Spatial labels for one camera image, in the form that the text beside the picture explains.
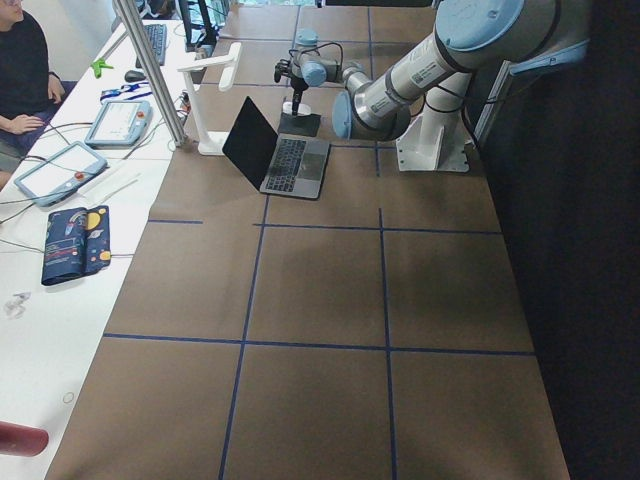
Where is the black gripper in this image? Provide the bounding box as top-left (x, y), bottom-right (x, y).
top-left (291, 78), bottom-right (306, 116)

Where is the black mouse pad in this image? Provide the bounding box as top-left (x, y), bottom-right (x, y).
top-left (278, 112), bottom-right (321, 137)

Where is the grey laptop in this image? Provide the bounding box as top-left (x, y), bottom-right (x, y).
top-left (222, 97), bottom-right (330, 200)

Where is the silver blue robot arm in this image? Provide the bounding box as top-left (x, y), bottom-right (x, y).
top-left (280, 28), bottom-right (364, 116)
top-left (332, 0), bottom-right (592, 141)

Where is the white desk lamp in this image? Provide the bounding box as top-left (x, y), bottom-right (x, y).
top-left (177, 41), bottom-right (242, 156)

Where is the black desk mouse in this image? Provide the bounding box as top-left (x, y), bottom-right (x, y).
top-left (124, 70), bottom-right (146, 83)

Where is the black keyboard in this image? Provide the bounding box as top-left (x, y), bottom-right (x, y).
top-left (144, 23), bottom-right (168, 66)

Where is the far teach pendant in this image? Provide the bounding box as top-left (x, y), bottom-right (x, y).
top-left (84, 100), bottom-right (152, 148)

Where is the teach pendant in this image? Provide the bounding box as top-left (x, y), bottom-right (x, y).
top-left (84, 100), bottom-right (152, 148)
top-left (14, 142), bottom-right (108, 207)

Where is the green clamp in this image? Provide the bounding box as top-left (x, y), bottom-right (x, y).
top-left (91, 57), bottom-right (114, 79)

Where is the near teach pendant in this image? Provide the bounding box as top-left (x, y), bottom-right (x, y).
top-left (14, 142), bottom-right (108, 207)

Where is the navy space pattern pouch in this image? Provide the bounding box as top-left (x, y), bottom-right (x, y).
top-left (41, 205), bottom-right (111, 286)

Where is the seated person in black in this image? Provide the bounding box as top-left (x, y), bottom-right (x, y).
top-left (0, 0), bottom-right (76, 189)

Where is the red cylinder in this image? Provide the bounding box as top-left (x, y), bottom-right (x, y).
top-left (0, 421), bottom-right (49, 457)

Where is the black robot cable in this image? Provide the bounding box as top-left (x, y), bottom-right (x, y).
top-left (289, 41), bottom-right (346, 66)

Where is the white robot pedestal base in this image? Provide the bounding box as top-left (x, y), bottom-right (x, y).
top-left (396, 75), bottom-right (469, 173)

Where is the aluminium frame post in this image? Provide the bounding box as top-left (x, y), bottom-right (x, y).
top-left (114, 0), bottom-right (186, 147)

